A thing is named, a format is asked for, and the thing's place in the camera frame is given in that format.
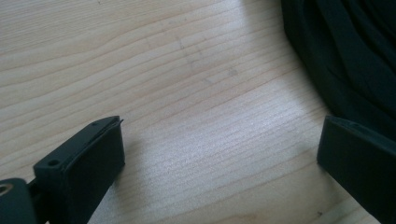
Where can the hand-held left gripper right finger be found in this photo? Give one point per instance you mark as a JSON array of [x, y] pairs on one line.
[[361, 158]]

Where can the black pants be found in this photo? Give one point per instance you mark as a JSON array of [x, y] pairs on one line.
[[351, 53]]

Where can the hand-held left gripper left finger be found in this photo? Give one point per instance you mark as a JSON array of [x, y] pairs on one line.
[[84, 165]]

